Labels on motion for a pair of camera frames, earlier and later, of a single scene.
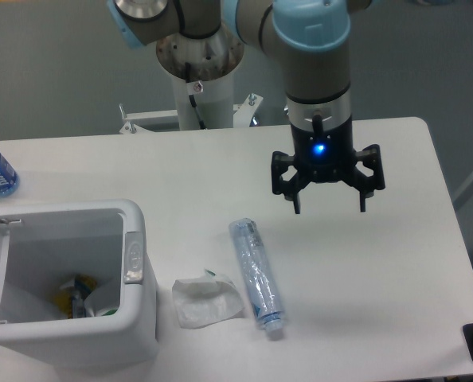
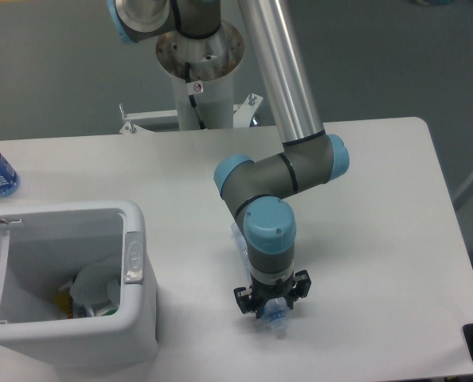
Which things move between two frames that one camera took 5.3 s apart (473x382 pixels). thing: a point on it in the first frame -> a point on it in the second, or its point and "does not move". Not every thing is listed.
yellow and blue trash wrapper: x=71 y=302 does not move
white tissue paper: x=205 y=301 -> x=93 y=285
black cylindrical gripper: x=323 y=151 -> x=254 y=298
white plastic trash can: x=29 y=247 does not move
